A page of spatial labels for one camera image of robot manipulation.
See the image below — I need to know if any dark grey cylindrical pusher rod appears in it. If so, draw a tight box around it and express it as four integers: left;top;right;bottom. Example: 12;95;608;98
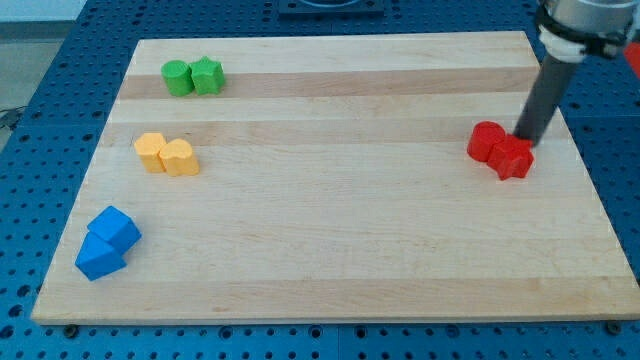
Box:
513;54;578;147

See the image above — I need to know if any red star block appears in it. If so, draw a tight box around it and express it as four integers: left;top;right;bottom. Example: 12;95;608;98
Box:
487;135;534;180

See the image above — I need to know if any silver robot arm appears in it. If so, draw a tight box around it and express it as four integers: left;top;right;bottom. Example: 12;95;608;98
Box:
513;0;639;145

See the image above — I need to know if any green star block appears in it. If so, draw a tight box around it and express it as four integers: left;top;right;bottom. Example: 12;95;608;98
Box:
189;56;226;95

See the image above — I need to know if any red cylinder block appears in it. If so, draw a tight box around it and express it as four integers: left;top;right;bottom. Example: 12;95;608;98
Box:
467;121;506;162

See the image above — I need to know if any light wooden board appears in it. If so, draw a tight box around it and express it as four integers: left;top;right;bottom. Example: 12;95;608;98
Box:
31;31;639;325

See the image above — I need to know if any green cylinder block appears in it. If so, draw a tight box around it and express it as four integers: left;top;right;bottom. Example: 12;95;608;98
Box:
161;60;195;97

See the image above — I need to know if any yellow heart block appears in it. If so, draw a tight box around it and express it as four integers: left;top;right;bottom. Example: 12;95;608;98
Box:
159;139;200;176

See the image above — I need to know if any yellow hexagon block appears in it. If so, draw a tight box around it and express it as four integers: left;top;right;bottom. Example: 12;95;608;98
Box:
134;132;167;173

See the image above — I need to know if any blue cube block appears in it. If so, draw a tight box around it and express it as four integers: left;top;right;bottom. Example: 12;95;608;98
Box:
87;206;142;255

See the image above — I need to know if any blue triangle block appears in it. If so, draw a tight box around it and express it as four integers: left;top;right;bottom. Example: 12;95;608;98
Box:
75;232;126;281

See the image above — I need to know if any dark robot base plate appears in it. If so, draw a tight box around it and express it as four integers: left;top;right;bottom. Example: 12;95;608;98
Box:
276;0;386;18

